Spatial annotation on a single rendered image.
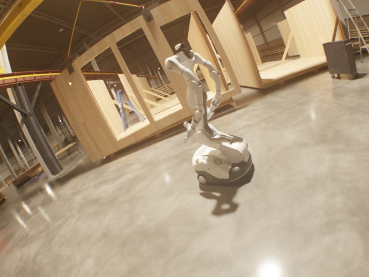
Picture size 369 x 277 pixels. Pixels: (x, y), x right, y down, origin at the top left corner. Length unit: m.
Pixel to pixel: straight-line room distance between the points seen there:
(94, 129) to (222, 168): 3.98
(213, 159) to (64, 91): 4.62
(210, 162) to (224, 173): 0.18
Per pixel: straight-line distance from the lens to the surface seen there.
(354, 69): 5.23
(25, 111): 9.92
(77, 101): 5.20
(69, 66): 5.31
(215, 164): 1.83
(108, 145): 5.06
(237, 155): 1.82
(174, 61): 1.56
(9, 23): 7.97
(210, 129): 1.95
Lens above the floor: 1.22
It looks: 18 degrees down
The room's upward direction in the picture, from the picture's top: 25 degrees counter-clockwise
